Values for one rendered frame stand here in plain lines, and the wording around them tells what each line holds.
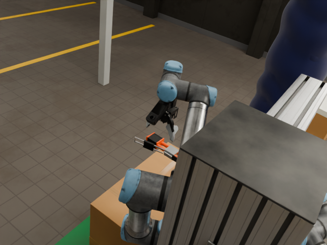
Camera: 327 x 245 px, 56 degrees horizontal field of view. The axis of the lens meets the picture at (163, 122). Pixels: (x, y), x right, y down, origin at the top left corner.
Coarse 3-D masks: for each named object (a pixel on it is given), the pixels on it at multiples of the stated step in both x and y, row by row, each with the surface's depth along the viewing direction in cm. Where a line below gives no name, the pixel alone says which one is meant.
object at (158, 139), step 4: (148, 136) 191; (152, 136) 191; (156, 136) 192; (148, 140) 190; (152, 140) 188; (156, 140) 188; (160, 140) 189; (156, 144) 187; (160, 144) 191; (156, 148) 189
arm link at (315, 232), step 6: (318, 222) 99; (312, 228) 97; (318, 228) 98; (324, 228) 98; (312, 234) 96; (318, 234) 96; (324, 234) 98; (306, 240) 95; (312, 240) 95; (318, 240) 95
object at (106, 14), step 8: (104, 0) 398; (112, 0) 404; (104, 8) 404; (112, 8) 410; (104, 16) 409; (104, 24) 415; (104, 32) 421; (104, 40) 428; (104, 48) 434; (104, 56) 441; (104, 64) 447; (104, 72) 455; (104, 80) 463
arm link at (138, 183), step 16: (128, 176) 99; (144, 176) 99; (160, 176) 101; (128, 192) 97; (144, 192) 97; (160, 192) 97; (128, 208) 106; (144, 208) 101; (160, 208) 98; (128, 224) 128; (144, 224) 120; (128, 240) 132; (144, 240) 131
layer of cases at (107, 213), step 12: (168, 144) 291; (156, 156) 276; (144, 168) 261; (156, 168) 263; (168, 168) 265; (120, 180) 246; (108, 192) 234; (96, 204) 224; (108, 204) 226; (120, 204) 227; (96, 216) 226; (108, 216) 217; (120, 216) 219; (156, 216) 223; (96, 228) 234; (108, 228) 223; (120, 228) 213; (96, 240) 242; (108, 240) 231; (120, 240) 220
